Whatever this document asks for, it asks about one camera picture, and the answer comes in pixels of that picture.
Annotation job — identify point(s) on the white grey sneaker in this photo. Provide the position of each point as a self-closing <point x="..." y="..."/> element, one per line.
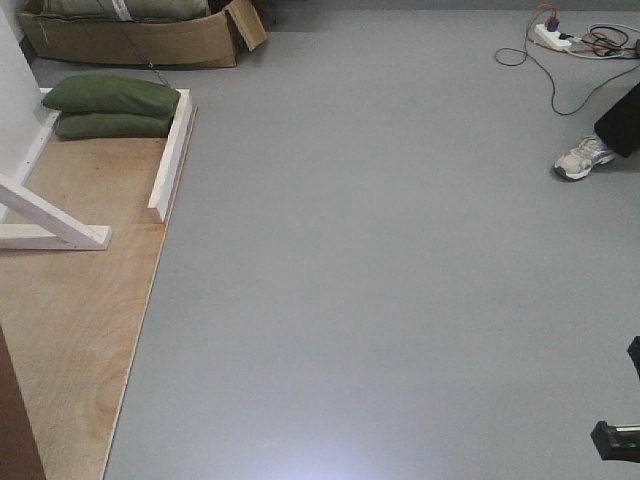
<point x="578" y="162"/>

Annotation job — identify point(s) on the lower green sandbag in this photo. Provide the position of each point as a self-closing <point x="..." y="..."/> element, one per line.
<point x="111" y="125"/>

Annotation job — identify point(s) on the white diagonal brace frame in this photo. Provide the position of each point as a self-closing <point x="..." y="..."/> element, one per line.
<point x="28" y="221"/>

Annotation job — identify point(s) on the purple plug adapter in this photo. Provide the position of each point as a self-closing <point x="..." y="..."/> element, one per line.
<point x="552" y="24"/>

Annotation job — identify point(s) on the white wooden border rail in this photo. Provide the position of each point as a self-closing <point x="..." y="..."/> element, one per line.
<point x="167" y="172"/>

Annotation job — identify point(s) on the white power strip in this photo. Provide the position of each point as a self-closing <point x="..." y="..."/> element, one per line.
<point x="551" y="39"/>

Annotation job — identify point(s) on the black robot part upper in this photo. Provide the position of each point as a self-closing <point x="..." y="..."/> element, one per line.
<point x="633" y="351"/>

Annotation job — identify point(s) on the green sandbag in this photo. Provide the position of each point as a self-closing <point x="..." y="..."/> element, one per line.
<point x="103" y="93"/>
<point x="111" y="125"/>

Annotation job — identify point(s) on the plywood base platform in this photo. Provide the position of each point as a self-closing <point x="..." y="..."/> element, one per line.
<point x="72" y="319"/>

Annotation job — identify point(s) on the open cardboard box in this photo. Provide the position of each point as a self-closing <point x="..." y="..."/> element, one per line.
<point x="211" y="41"/>

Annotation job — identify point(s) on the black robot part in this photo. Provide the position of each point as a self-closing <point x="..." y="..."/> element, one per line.
<point x="633" y="351"/>
<point x="616" y="442"/>

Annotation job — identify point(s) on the large olive green sack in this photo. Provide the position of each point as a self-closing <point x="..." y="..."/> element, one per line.
<point x="128" y="10"/>

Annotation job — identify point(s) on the brown wooden door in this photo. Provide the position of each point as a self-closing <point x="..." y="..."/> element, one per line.
<point x="20" y="458"/>

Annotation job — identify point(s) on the upper green sandbag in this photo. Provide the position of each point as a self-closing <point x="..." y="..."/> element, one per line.
<point x="103" y="93"/>

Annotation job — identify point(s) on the black robot part lower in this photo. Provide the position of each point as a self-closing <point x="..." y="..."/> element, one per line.
<point x="616" y="442"/>

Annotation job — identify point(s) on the seated person black trousers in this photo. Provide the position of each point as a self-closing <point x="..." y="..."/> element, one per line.
<point x="618" y="128"/>

